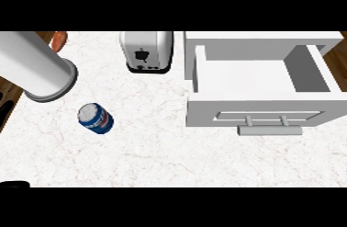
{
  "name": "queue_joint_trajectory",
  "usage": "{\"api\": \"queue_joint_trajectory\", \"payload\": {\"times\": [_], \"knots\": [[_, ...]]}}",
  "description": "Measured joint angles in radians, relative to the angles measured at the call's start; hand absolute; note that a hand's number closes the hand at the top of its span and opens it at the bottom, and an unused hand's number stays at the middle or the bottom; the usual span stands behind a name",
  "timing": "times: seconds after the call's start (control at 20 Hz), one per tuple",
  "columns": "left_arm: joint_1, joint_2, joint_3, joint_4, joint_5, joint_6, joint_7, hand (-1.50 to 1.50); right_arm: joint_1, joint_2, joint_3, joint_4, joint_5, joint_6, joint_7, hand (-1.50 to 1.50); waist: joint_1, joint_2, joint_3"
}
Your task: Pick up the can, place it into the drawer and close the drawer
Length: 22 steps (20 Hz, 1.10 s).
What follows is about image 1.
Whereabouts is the white drawer front with handle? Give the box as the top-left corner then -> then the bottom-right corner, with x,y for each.
186,91 -> 347,137

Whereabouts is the white cylinder with grey rim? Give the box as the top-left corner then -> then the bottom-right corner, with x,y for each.
0,30 -> 80,104

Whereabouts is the white open drawer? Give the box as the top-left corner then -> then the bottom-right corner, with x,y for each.
192,44 -> 344,95

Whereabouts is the silver toaster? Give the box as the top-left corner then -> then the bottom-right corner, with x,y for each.
118,30 -> 174,75

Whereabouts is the blue can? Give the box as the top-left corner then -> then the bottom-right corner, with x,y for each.
75,102 -> 115,136

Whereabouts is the orange round object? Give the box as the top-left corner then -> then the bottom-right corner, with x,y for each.
49,30 -> 69,53

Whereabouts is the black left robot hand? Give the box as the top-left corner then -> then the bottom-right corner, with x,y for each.
0,180 -> 31,188

